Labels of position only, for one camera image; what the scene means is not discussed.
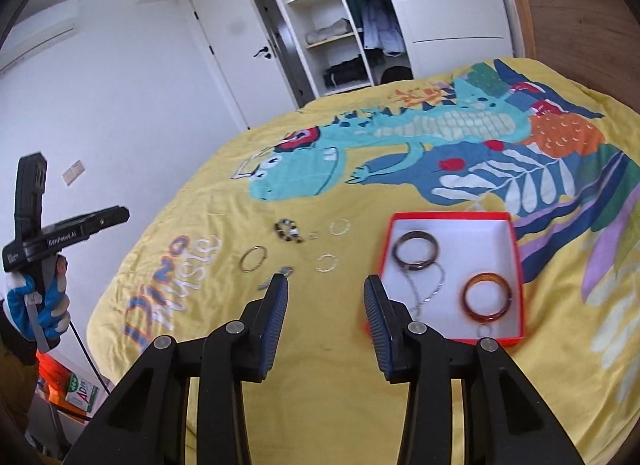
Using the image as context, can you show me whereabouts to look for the amber bangle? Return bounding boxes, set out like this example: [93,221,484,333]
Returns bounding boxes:
[460,272,513,323]

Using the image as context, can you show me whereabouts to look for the small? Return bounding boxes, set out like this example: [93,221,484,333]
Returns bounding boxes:
[476,323,492,338]

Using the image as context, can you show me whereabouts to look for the white air conditioner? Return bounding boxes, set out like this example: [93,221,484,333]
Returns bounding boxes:
[1,0,79,72]

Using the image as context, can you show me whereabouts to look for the green white carton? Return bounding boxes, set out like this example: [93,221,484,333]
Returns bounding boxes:
[65,372,99,413]

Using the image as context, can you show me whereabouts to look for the wooden headboard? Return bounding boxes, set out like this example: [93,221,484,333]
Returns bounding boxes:
[514,0,639,111]

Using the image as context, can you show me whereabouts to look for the thin gold bangle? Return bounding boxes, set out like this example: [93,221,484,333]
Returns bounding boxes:
[239,245,268,273]

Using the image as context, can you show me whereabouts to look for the white open wardrobe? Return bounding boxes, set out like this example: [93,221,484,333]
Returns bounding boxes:
[276,0,513,97]

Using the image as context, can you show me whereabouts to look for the folded beige clothes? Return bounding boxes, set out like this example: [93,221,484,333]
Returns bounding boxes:
[305,19,352,46]

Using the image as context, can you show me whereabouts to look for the left hand blue glove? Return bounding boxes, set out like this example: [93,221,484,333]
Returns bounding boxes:
[2,255,70,348]

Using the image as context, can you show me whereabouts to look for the silver wristwatch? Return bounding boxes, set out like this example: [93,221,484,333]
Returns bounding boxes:
[257,264,296,292]

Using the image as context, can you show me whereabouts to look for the dark brown bangle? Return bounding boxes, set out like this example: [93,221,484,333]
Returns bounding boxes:
[392,230,440,271]

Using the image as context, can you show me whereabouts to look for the red jewelry box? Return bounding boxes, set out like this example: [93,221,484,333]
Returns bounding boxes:
[362,211,525,346]

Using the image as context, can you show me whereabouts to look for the white room door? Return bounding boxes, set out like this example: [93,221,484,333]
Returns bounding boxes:
[191,0,297,128]

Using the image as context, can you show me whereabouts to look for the yellow dinosaur bedspread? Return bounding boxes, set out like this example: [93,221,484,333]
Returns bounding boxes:
[88,59,639,464]

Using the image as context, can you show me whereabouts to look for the folded black clothes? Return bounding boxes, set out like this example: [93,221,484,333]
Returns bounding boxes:
[323,48,385,90]

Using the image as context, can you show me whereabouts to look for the silver twisted hoop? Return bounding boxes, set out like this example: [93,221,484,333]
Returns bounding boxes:
[314,254,338,273]
[329,218,352,237]

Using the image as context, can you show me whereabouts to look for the hanging jackets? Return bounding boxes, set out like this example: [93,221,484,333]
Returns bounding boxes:
[346,0,406,57]

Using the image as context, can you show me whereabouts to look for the rhinestone necklace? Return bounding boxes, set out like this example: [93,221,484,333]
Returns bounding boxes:
[399,259,447,321]

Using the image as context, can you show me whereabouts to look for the wall switch plate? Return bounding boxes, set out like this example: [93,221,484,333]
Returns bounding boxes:
[62,160,86,187]

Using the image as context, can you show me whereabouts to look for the beaded bracelet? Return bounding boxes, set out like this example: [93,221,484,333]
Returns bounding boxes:
[273,217,305,244]

